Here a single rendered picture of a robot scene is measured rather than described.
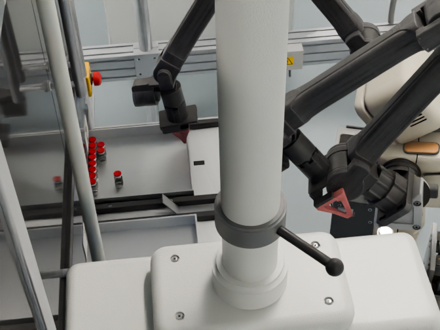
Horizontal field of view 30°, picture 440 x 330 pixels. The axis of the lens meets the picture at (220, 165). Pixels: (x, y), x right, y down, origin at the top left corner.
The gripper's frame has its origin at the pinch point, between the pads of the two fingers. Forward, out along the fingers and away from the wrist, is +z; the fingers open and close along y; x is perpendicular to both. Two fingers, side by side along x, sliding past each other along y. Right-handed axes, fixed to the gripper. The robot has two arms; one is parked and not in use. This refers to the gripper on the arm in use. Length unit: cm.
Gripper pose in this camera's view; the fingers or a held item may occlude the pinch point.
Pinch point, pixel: (184, 139)
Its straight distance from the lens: 224.7
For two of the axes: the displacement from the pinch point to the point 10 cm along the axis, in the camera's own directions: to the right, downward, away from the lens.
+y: -9.8, 1.8, 0.5
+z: 1.6, 6.8, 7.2
